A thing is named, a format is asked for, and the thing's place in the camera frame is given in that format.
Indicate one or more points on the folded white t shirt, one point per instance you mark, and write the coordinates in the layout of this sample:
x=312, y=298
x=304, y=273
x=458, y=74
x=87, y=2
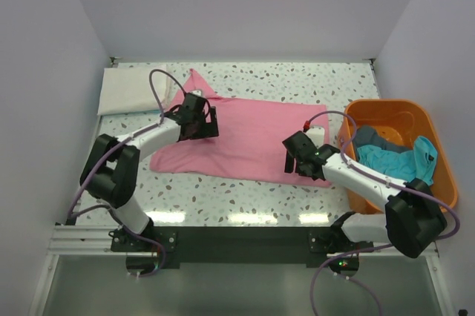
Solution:
x=127, y=90

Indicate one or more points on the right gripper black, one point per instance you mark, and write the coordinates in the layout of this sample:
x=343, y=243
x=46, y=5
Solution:
x=289, y=164

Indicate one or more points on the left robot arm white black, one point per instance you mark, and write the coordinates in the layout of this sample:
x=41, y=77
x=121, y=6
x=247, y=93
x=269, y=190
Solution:
x=111, y=170

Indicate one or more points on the pink t shirt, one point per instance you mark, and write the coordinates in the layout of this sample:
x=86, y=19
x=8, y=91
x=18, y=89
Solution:
x=249, y=145

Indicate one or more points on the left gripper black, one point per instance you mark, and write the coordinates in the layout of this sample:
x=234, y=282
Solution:
x=208, y=129

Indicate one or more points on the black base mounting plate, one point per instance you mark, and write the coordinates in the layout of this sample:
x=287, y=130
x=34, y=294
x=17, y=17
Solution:
x=309, y=246

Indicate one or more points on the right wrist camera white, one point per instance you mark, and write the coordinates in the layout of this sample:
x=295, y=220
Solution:
x=318, y=135

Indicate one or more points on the orange plastic basket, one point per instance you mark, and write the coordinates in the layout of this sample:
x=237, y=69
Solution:
x=401, y=121

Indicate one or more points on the grey t shirt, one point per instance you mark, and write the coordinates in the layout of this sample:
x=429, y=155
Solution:
x=367, y=135

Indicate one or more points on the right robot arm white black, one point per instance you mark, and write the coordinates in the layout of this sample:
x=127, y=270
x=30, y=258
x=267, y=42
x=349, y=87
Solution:
x=410, y=218

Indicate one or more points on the folded turquoise t shirt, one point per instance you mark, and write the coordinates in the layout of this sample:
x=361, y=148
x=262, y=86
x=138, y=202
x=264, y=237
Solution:
x=155, y=111

